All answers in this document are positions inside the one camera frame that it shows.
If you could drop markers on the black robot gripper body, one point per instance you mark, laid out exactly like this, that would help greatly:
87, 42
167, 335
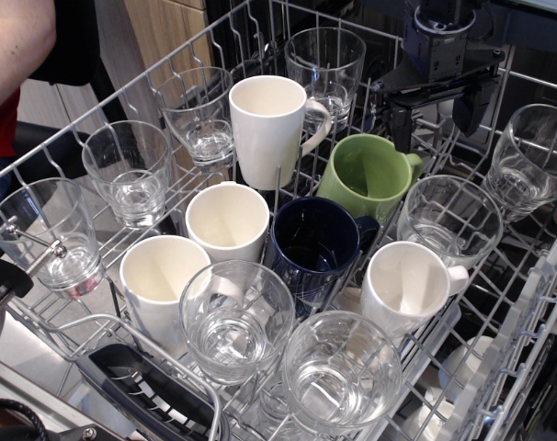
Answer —
440, 57

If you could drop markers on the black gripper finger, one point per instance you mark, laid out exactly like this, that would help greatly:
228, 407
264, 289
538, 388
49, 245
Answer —
469, 109
397, 119

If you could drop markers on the person's bare forearm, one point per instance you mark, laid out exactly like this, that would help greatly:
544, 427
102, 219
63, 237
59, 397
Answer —
27, 36

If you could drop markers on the green ceramic mug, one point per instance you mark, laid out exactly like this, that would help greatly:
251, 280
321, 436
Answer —
367, 176

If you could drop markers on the clear glass far right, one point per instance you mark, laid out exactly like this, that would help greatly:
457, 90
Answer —
523, 172

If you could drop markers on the clear glass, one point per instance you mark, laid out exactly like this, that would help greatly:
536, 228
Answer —
327, 62
523, 172
196, 109
53, 211
453, 217
340, 373
236, 317
129, 163

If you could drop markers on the clear glass back centre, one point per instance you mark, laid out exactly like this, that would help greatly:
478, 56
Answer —
327, 62

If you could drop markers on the clear glass right middle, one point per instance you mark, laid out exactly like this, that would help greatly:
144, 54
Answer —
453, 217

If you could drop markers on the tall white ceramic mug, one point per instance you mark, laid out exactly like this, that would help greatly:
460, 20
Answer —
274, 123

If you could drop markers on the dark blue ceramic mug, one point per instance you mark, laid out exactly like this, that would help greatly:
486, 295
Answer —
312, 244

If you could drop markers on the white mug right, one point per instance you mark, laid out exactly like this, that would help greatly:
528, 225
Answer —
405, 285

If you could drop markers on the white mug centre left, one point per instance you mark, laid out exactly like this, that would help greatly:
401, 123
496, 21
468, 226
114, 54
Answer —
230, 221

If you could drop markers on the clear glass back left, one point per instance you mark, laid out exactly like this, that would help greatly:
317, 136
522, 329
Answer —
196, 109

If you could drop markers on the white dishes lower rack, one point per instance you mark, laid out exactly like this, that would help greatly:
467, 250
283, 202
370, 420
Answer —
457, 369

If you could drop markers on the clear glass front centre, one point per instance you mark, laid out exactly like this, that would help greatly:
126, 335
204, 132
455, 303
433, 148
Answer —
236, 317

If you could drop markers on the clear glass front right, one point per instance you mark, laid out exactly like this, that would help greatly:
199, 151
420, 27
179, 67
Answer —
340, 373

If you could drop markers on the clear glass left middle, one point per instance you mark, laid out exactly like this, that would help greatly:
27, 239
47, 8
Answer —
129, 163

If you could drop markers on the white mug front left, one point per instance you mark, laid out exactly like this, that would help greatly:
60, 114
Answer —
153, 274

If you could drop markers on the clear glass far left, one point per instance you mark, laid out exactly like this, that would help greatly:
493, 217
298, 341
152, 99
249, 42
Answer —
53, 211

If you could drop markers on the grey wire dishwasher rack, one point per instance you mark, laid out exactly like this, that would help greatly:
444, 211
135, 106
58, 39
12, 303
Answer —
512, 295

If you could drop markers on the black plastic rack handle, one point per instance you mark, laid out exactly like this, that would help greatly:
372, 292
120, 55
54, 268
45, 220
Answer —
160, 406

